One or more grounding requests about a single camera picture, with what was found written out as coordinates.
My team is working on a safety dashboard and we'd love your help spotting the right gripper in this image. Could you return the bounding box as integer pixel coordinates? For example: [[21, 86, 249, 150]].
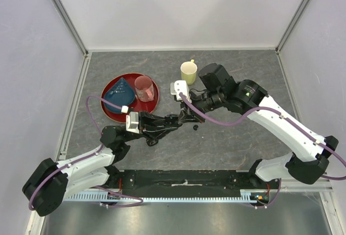
[[178, 89, 224, 124]]

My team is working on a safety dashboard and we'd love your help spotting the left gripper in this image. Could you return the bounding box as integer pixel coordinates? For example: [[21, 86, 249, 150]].
[[124, 110, 178, 142]]

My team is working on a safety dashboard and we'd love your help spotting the black charging case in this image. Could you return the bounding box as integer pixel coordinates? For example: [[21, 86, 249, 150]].
[[164, 114, 182, 127], [146, 139, 158, 146]]

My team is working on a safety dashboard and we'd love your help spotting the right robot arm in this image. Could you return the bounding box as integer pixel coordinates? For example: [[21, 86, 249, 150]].
[[170, 63, 338, 189]]

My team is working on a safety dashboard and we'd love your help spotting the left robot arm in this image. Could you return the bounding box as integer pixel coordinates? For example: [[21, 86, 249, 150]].
[[22, 112, 182, 217]]

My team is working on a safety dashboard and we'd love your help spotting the yellow ceramic mug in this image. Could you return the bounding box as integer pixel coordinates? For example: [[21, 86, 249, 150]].
[[180, 59, 198, 85]]

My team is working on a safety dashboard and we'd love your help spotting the pink glass mug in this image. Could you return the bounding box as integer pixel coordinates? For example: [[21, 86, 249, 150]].
[[135, 76, 155, 102]]

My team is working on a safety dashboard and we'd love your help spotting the blue teardrop plate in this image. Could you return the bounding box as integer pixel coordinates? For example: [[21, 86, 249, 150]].
[[103, 77, 135, 107]]

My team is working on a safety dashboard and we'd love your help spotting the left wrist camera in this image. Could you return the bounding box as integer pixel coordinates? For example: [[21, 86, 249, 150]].
[[126, 112, 139, 134]]

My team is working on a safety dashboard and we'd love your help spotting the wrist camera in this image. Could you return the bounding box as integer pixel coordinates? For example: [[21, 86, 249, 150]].
[[126, 112, 139, 134], [170, 80, 191, 102]]

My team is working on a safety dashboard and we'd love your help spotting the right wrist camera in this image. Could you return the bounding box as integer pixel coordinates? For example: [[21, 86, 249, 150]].
[[170, 80, 191, 102]]

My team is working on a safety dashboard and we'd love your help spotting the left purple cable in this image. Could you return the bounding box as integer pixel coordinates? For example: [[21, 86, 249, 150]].
[[28, 96, 129, 211]]

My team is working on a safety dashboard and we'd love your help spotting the purple cable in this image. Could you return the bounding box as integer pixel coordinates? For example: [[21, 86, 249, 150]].
[[179, 92, 346, 180], [28, 96, 129, 211]]

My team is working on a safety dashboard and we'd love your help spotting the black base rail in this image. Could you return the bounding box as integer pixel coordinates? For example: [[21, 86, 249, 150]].
[[116, 169, 260, 198]]

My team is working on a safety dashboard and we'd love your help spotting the slotted cable duct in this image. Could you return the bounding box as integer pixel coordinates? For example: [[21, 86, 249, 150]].
[[64, 190, 258, 203]]

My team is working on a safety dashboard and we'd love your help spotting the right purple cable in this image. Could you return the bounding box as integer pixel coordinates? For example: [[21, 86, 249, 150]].
[[179, 92, 346, 180]]

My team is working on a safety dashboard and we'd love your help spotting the left aluminium frame post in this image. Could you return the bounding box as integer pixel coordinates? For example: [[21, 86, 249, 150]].
[[51, 0, 89, 57]]

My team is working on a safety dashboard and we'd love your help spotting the aluminium frame post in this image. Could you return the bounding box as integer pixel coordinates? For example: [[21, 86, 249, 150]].
[[51, 0, 89, 57], [275, 0, 311, 55]]

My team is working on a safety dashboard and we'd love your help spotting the right aluminium frame post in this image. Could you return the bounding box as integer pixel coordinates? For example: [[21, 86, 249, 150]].
[[275, 0, 311, 55]]

